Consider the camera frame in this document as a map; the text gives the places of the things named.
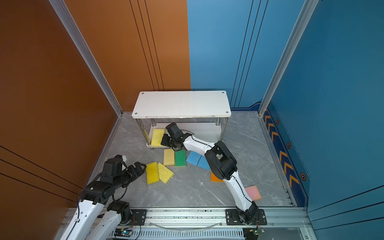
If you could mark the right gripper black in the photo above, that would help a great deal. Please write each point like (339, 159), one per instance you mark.
(164, 141)

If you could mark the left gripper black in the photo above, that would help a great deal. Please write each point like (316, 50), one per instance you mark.
(135, 173)

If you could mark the yellow porous sponge large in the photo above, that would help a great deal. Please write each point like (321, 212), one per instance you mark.
(157, 138)

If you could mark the bright yellow foam sponge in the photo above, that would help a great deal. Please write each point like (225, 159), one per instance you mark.
(152, 171)

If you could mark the pale yellow sponge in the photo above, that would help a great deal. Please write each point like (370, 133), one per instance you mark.
(169, 157)

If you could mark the white two-tier shelf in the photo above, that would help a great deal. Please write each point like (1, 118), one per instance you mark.
(205, 113)

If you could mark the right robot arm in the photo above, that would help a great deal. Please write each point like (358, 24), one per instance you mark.
(223, 165)

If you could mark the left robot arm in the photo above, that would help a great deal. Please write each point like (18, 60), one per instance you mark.
(99, 215)

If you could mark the green scrub sponge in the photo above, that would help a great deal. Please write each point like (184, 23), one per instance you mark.
(180, 158)

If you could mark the blue sponge left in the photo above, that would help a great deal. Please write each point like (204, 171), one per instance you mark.
(193, 158)

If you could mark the blue sponge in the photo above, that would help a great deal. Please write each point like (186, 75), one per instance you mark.
(193, 158)
(203, 163)

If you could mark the blue sponge right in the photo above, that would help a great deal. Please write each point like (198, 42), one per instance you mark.
(203, 163)

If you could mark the orange sponge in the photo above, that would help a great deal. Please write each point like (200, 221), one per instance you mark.
(215, 179)

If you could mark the left circuit board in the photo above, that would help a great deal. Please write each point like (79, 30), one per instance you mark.
(123, 233)

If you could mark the circuit board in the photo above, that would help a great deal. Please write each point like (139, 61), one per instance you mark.
(252, 233)
(123, 233)

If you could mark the pink sponge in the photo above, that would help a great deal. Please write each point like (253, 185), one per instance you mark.
(253, 193)

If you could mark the right circuit board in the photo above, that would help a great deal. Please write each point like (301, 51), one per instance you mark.
(252, 233)

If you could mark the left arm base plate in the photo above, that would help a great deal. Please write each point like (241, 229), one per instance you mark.
(133, 217)

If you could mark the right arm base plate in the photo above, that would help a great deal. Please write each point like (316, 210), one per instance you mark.
(233, 218)

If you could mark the left aluminium corner post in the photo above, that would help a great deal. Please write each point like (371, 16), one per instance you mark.
(74, 32)

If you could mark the aluminium corner post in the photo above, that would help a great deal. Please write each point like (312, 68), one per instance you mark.
(300, 25)
(74, 32)

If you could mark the aluminium front rail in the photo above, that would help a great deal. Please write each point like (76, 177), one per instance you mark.
(209, 223)

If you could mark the right aluminium corner post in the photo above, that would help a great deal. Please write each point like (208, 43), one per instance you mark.
(300, 25)

